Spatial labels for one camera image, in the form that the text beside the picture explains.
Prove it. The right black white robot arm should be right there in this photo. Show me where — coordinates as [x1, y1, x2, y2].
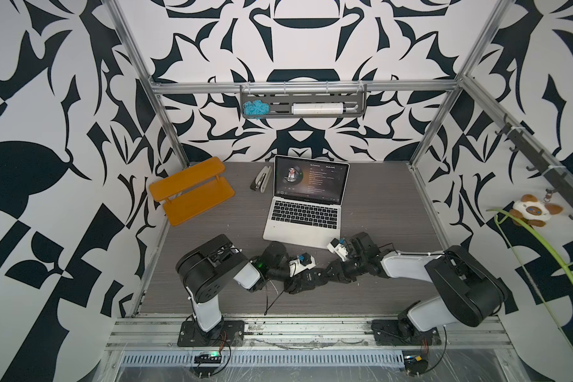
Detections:
[321, 232, 510, 338]

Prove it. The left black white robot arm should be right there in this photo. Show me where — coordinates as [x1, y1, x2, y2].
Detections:
[175, 234, 329, 338]

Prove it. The silver laptop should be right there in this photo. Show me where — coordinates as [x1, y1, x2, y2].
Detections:
[263, 155, 350, 248]

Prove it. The black silver stapler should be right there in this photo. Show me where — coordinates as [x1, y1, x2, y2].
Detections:
[250, 166, 272, 194]

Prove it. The right small electronics board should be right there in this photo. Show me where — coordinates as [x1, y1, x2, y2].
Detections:
[404, 355, 428, 376]

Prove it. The small electronics board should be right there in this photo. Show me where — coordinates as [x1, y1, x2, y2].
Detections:
[404, 355, 428, 376]
[194, 351, 223, 366]

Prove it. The left small electronics board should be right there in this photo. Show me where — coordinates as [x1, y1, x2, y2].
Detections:
[194, 351, 223, 366]

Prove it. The orange two-tier stand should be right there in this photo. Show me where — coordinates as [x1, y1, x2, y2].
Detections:
[149, 157, 235, 227]

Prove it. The white roll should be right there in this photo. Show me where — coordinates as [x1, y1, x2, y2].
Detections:
[291, 103, 345, 116]

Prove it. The teal scrubber ball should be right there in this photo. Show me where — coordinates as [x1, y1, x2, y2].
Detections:
[243, 100, 271, 119]

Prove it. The brown white plush toy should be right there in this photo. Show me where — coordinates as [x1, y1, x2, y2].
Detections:
[509, 194, 563, 227]

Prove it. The green hoop tube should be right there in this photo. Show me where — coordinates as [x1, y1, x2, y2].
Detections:
[488, 208, 573, 378]

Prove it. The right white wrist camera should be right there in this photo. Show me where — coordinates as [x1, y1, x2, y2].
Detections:
[327, 238, 350, 262]

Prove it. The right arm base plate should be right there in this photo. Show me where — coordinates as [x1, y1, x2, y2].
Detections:
[371, 320, 442, 346]

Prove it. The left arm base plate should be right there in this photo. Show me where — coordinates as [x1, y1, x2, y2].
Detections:
[177, 320, 245, 348]

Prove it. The grey wall tray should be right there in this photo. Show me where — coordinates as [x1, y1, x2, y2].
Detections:
[239, 82, 368, 119]

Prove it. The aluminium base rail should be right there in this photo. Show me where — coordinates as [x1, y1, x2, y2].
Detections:
[105, 314, 513, 350]

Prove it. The grey hook rail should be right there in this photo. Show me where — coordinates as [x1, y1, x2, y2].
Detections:
[495, 113, 573, 221]

